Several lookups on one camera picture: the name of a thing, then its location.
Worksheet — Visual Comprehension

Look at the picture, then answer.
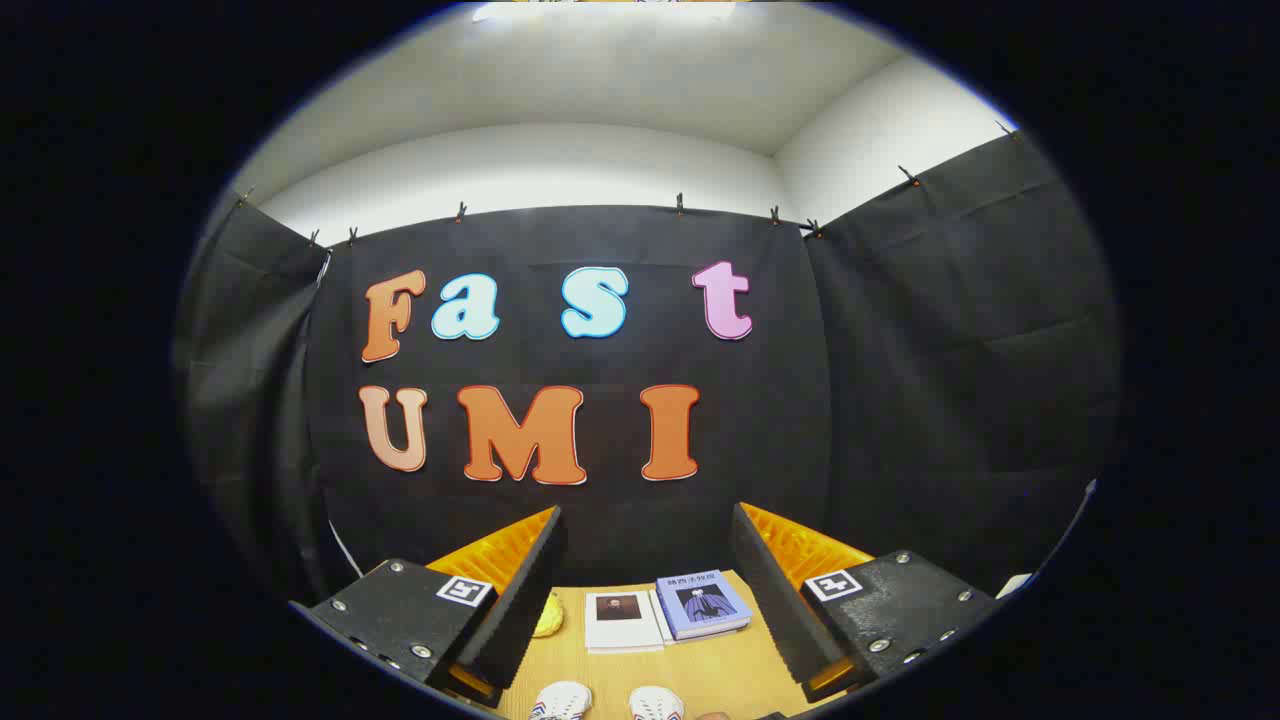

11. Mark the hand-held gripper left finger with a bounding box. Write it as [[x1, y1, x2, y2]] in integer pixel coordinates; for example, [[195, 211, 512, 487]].
[[288, 505, 567, 709]]

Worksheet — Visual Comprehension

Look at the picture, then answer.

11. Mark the row of black cloth clips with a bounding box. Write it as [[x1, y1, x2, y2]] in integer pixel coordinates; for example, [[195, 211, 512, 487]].
[[238, 120, 1016, 251]]

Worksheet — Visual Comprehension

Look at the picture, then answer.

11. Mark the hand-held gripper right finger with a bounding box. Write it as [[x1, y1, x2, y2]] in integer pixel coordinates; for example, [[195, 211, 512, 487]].
[[732, 502, 1001, 703]]

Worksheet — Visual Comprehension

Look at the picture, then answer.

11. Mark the blue cover book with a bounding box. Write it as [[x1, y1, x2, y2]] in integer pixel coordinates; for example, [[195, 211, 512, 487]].
[[656, 570, 753, 641]]

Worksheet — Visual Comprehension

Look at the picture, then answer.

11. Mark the white canvas shoe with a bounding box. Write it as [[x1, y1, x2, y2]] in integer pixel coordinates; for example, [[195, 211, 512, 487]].
[[629, 686, 687, 720], [531, 681, 594, 720]]

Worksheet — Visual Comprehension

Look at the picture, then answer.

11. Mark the white portrait cover book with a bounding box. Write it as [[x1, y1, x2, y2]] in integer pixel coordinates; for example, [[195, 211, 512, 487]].
[[584, 590, 665, 654]]

